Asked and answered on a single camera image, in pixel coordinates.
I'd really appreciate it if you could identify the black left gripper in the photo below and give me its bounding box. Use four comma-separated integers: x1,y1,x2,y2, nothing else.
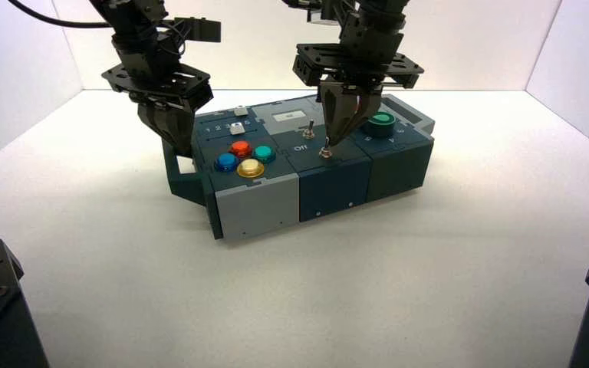
101,61,215,157

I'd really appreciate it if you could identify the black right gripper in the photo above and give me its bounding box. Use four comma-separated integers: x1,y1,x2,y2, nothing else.
292,19,426,147

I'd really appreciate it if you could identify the grey blue control box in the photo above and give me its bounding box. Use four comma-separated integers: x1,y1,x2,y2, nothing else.
162,94,435,241

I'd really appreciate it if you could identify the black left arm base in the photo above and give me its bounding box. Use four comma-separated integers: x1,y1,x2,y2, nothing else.
0,238,51,368

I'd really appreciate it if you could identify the green rotary knob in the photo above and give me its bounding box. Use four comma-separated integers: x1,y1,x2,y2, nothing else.
363,111,397,139

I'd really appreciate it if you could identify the blue push button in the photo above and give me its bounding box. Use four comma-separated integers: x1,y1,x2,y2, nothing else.
214,153,241,173

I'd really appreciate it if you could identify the red push button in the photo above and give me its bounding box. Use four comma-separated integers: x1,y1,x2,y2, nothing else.
229,140,254,159

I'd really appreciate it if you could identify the yellow push button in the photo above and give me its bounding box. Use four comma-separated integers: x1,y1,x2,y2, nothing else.
236,158,265,179

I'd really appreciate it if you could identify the teal push button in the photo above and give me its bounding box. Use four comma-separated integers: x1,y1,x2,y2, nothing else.
252,146,277,165

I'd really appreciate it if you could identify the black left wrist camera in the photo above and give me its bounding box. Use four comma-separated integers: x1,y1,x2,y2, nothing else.
172,16,222,44

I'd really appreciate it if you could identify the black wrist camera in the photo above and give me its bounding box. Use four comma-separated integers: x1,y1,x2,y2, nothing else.
172,16,222,44
281,0,349,26

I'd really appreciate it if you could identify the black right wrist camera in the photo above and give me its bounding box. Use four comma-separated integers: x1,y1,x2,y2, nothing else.
281,0,349,26

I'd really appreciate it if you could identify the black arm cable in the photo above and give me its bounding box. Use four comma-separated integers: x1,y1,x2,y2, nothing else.
6,0,115,29

